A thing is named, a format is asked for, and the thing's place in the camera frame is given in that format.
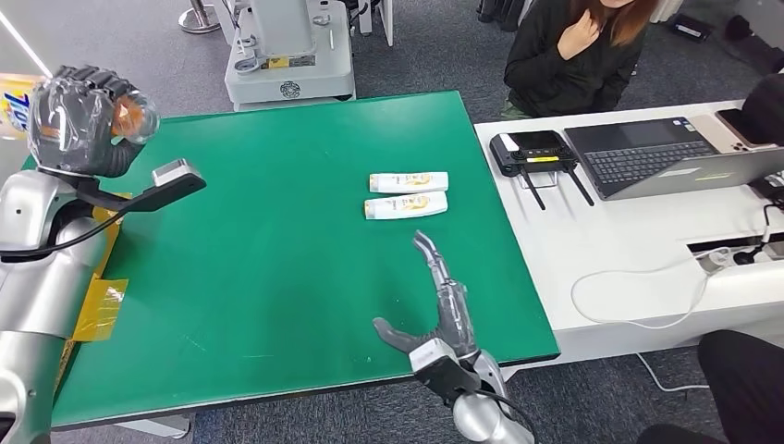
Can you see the white board panel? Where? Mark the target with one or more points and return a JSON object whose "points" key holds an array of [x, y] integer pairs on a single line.
{"points": [[383, 18]]}

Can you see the black controller with antennas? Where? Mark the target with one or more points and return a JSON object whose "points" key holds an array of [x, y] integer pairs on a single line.
{"points": [[533, 150]]}

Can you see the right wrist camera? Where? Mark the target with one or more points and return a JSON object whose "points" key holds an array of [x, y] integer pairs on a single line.
{"points": [[438, 367]]}

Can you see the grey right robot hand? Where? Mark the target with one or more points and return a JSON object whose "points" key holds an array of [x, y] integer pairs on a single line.
{"points": [[454, 318]]}

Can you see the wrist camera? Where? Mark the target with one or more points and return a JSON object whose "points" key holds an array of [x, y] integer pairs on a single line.
{"points": [[171, 174], [438, 367]]}

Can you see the silver laptop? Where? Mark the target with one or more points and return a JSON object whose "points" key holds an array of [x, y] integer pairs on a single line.
{"points": [[649, 162]]}

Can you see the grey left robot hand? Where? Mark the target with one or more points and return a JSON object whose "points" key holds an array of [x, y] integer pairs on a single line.
{"points": [[73, 129]]}

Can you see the person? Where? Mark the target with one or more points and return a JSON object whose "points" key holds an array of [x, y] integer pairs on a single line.
{"points": [[551, 73], [765, 110], [741, 386]]}

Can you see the white power adapter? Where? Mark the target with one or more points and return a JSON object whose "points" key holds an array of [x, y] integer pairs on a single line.
{"points": [[713, 260]]}

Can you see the white shampoo bottle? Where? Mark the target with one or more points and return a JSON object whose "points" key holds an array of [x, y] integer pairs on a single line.
{"points": [[404, 206], [407, 182]]}

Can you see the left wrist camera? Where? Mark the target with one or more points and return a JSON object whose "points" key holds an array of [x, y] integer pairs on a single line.
{"points": [[171, 174]]}

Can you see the black bag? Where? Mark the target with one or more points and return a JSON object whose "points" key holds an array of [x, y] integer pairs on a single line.
{"points": [[499, 12]]}

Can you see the black box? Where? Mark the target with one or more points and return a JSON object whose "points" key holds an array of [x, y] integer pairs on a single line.
{"points": [[691, 27]]}

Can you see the white robot base machine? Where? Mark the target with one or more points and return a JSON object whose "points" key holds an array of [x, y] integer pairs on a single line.
{"points": [[288, 55]]}

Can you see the orange detergent bottle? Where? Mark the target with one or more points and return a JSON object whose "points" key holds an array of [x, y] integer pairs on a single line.
{"points": [[136, 119]]}

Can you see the metal stanchion base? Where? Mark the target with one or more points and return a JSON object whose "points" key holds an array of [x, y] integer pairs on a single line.
{"points": [[199, 21]]}

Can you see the gold smartphone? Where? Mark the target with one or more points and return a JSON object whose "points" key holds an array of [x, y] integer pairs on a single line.
{"points": [[710, 135]]}

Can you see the person's hand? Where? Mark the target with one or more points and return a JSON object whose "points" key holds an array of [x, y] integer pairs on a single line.
{"points": [[579, 34]]}

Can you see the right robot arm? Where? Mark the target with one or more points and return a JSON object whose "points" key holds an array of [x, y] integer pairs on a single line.
{"points": [[484, 423]]}

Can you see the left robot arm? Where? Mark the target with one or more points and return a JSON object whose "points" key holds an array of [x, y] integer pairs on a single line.
{"points": [[43, 294]]}

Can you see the yellow tape piece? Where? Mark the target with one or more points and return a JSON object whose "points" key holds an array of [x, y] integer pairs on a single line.
{"points": [[101, 309], [110, 239]]}

